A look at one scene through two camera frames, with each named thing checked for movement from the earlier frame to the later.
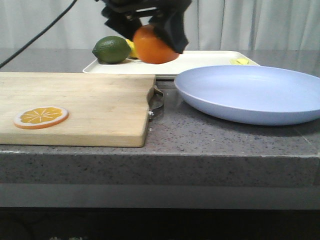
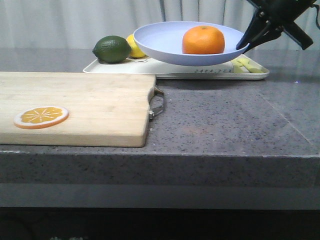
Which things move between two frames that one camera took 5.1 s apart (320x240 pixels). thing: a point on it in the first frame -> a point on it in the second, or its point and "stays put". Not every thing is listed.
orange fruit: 149,48 -> 203,39
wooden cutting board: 104,109 stays put
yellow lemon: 132,45 stays put
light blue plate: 252,94 -> 162,42
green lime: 112,49 stays put
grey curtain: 209,25 stays put
